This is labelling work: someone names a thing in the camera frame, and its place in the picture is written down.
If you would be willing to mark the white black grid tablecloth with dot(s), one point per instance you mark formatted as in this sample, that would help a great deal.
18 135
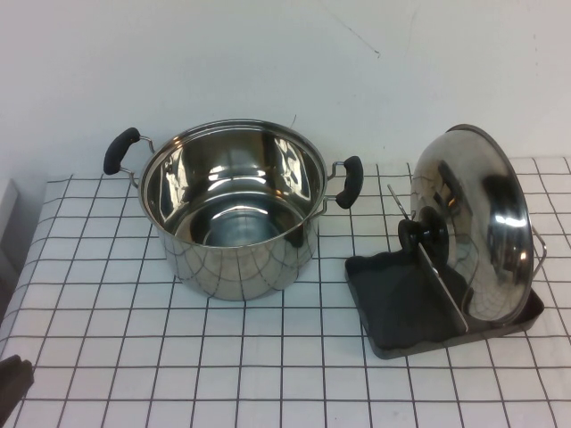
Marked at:
134 356

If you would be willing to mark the black plastic drip tray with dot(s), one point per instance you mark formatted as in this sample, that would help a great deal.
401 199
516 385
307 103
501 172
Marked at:
392 312

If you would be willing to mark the stainless steel cooking pot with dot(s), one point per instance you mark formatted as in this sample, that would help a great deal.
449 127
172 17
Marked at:
241 272

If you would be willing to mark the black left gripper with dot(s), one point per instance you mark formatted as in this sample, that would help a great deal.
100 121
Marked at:
13 376

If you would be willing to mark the steel pot lid black knob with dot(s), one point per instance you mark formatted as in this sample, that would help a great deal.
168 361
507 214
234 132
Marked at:
468 178

